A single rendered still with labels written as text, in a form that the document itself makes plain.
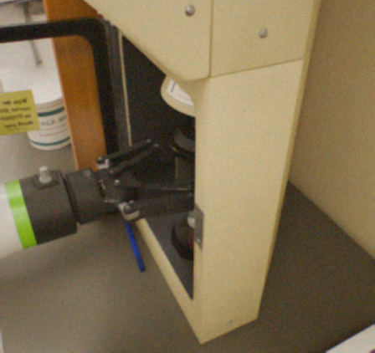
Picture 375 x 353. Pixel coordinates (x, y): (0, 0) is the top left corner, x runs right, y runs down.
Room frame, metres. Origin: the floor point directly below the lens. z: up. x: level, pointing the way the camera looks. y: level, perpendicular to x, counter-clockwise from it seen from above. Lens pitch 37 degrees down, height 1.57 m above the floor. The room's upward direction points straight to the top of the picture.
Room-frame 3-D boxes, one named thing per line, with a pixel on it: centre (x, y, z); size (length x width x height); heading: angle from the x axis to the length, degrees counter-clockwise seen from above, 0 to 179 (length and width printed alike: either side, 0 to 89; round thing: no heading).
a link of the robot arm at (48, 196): (0.41, 0.18, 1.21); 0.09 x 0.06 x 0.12; 27
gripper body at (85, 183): (0.44, 0.12, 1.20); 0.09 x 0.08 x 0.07; 117
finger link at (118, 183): (0.44, 0.05, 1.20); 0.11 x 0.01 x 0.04; 89
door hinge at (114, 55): (0.63, 0.12, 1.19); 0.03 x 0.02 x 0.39; 26
